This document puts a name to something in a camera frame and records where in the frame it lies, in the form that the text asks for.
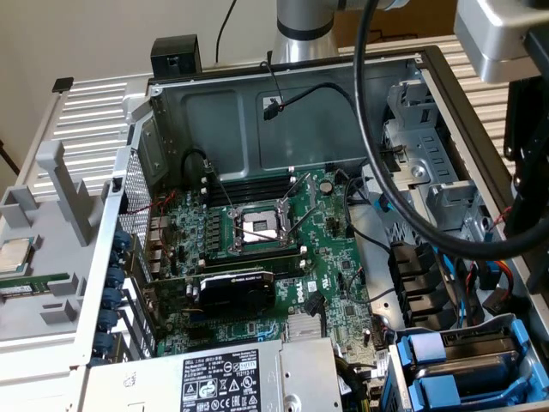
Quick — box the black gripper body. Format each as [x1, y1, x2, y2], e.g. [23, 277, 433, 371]
[505, 32, 549, 173]

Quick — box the hard disk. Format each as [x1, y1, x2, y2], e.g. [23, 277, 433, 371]
[394, 316, 533, 381]

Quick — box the metal disk bay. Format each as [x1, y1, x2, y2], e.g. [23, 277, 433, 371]
[383, 312, 549, 412]

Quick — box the blue disk carrier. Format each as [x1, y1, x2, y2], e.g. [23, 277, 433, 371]
[405, 362, 549, 409]

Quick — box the metal drive cage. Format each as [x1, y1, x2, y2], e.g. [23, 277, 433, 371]
[359, 68, 516, 258]

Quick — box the white barcode tag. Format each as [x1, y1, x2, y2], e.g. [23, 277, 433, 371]
[371, 346, 390, 379]

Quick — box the metal socket cover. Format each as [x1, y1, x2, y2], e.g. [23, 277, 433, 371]
[276, 171, 319, 215]

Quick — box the black RAM slot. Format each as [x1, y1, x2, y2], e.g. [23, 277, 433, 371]
[199, 167, 297, 194]
[199, 178, 298, 206]
[200, 245, 308, 270]
[201, 257, 308, 279]

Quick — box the silver chipset heatsink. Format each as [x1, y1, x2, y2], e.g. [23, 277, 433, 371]
[286, 315, 323, 343]

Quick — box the CPU socket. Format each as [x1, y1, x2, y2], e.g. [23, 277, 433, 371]
[226, 200, 302, 259]

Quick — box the metal locking lever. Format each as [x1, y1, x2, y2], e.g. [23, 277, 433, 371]
[203, 159, 237, 215]
[233, 225, 285, 242]

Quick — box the grey power supply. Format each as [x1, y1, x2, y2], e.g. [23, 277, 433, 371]
[83, 336, 344, 412]

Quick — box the black graphics card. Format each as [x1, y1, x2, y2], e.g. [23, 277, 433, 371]
[143, 265, 278, 322]

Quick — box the open PC case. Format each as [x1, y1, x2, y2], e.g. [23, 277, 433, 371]
[70, 45, 549, 412]

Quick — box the black expansion slot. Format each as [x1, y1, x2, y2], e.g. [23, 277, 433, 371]
[187, 325, 226, 342]

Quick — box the green motherboard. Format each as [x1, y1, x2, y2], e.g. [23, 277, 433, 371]
[145, 166, 402, 390]

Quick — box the black CPU cooler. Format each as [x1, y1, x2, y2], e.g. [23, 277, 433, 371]
[149, 36, 203, 81]

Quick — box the grey parts rack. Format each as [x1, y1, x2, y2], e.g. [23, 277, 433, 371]
[0, 140, 115, 344]

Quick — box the green RAM stick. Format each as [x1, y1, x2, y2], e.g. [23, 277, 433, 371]
[0, 272, 70, 298]

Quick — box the silver CPU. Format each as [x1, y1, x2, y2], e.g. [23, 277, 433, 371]
[0, 237, 33, 276]

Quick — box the red black twisted wire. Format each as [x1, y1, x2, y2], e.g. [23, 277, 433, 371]
[127, 191, 178, 261]
[488, 205, 514, 227]

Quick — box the blue SATA wire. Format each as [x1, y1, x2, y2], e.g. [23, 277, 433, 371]
[478, 258, 511, 292]
[373, 192, 468, 323]

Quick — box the red yellow power wire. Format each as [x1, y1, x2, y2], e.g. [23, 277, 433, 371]
[482, 259, 531, 314]

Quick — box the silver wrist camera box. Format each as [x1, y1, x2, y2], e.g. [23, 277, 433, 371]
[453, 0, 549, 85]

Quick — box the black looped wire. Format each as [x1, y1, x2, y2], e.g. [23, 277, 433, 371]
[454, 257, 481, 327]

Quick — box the thick black camera cable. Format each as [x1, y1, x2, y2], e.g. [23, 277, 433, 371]
[352, 0, 549, 262]

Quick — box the thin black red wire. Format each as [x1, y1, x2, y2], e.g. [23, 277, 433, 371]
[259, 59, 287, 112]
[345, 265, 398, 304]

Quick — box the black board wire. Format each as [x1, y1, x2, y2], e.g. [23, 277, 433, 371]
[342, 152, 394, 255]

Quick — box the black wire with plug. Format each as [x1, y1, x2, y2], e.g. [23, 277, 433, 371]
[262, 82, 407, 173]
[304, 291, 327, 344]

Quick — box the yellow black wire bundle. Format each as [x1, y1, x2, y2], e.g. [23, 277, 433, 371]
[335, 354, 378, 412]

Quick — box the thin black hanging cable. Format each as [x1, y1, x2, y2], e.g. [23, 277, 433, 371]
[215, 0, 238, 66]

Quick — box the short black wire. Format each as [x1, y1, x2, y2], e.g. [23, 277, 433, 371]
[182, 148, 216, 178]

